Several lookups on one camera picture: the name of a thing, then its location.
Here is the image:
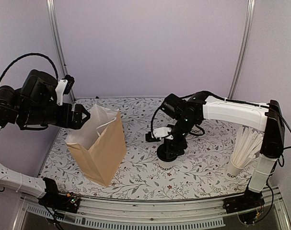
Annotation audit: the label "bundle of white paper straws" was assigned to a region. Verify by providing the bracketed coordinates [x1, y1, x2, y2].
[231, 126, 263, 168]

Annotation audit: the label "aluminium front rail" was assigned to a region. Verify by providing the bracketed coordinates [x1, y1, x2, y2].
[13, 185, 291, 230]

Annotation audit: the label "white paper coffee cup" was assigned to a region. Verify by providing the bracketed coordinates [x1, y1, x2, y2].
[158, 159, 176, 171]

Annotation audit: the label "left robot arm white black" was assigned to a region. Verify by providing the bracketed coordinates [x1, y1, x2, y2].
[0, 53, 91, 208]

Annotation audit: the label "aluminium frame post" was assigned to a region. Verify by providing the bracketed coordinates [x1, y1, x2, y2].
[228, 0, 256, 98]
[46, 0, 76, 103]

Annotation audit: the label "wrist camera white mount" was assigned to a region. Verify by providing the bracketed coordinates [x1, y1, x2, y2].
[145, 127, 174, 142]
[55, 75, 75, 106]

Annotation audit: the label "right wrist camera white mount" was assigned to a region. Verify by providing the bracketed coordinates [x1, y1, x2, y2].
[145, 127, 174, 142]

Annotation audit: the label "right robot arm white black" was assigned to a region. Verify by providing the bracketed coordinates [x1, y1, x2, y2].
[152, 91, 285, 209]

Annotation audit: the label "floral patterned table mat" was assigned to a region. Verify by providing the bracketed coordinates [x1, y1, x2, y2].
[40, 98, 255, 198]

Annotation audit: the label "stack of white paper cups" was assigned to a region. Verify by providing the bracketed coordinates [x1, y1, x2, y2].
[190, 128, 204, 136]

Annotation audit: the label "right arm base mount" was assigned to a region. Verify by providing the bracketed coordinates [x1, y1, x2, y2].
[222, 189, 265, 225]

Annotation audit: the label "right aluminium frame post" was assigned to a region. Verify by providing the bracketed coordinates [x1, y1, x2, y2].
[228, 0, 256, 98]

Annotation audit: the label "white cup holding straws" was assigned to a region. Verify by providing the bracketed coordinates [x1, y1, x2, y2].
[225, 158, 244, 178]

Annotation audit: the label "left aluminium frame post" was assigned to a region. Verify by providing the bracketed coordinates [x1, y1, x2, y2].
[46, 0, 76, 103]

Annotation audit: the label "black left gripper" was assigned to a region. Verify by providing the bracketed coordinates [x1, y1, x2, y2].
[20, 102, 91, 128]

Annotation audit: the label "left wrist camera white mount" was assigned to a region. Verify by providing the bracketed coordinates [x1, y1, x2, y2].
[55, 75, 75, 106]

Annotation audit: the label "brown paper bag white handles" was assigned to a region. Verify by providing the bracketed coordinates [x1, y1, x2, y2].
[65, 104, 127, 187]

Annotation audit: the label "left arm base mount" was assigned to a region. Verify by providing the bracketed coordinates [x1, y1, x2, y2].
[38, 177, 80, 213]

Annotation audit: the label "black plastic cup lid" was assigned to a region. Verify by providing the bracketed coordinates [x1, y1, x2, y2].
[157, 144, 178, 162]

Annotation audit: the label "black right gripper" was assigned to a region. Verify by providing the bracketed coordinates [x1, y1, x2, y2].
[163, 117, 197, 159]

